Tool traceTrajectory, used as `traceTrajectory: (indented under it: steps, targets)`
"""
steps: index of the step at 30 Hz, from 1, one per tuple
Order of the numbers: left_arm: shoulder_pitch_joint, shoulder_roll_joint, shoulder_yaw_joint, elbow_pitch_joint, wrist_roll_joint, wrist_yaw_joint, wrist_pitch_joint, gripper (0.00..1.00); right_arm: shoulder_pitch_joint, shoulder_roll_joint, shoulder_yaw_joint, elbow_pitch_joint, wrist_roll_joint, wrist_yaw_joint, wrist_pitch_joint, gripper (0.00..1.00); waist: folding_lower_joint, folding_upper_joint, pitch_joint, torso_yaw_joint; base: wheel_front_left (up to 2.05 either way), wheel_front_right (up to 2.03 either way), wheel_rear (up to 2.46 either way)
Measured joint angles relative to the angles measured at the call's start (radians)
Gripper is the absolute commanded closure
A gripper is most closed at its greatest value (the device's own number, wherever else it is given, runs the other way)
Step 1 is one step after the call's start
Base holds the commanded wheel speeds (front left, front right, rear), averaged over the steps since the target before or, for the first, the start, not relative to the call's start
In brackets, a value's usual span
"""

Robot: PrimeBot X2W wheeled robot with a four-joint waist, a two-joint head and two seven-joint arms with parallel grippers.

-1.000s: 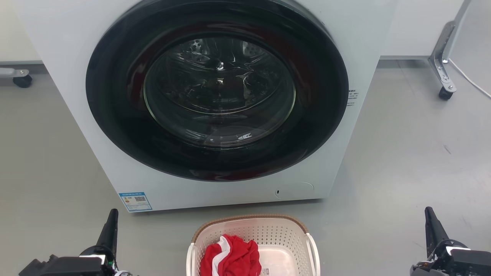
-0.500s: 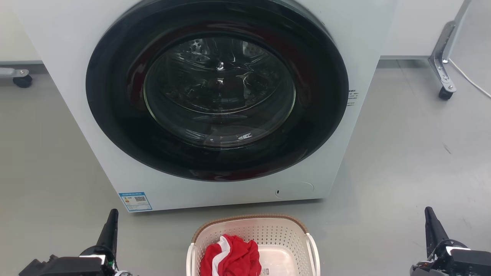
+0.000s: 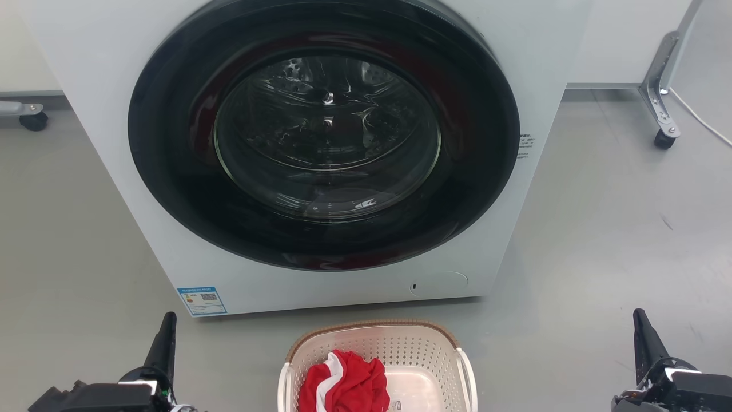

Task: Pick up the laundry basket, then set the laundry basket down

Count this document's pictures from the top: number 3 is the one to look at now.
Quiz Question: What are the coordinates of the thin white cable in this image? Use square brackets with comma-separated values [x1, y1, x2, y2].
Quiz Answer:
[668, 86, 732, 148]

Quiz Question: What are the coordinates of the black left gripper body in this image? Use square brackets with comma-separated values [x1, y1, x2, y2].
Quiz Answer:
[27, 366, 196, 412]

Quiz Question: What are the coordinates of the blue energy label sticker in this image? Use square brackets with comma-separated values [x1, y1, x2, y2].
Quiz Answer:
[177, 286, 228, 317]

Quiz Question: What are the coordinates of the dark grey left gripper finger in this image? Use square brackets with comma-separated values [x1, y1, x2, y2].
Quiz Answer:
[142, 311, 178, 379]

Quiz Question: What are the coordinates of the white front-load washing machine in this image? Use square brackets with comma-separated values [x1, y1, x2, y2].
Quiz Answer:
[20, 0, 592, 317]

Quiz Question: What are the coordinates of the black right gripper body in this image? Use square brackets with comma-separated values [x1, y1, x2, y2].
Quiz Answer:
[611, 357, 732, 412]

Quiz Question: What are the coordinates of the white perforated laundry basket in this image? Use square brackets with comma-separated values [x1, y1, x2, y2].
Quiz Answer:
[277, 319, 478, 412]

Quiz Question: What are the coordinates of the grey metal frame leg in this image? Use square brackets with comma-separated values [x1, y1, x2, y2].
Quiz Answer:
[0, 100, 45, 118]
[639, 0, 705, 138]

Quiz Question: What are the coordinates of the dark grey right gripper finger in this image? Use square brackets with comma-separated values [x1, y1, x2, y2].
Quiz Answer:
[632, 308, 670, 386]

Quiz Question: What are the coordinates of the black round washer door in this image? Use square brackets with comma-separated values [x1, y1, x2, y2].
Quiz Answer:
[127, 0, 521, 272]

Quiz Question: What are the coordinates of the red and white garment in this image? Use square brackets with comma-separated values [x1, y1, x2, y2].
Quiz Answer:
[298, 350, 391, 412]

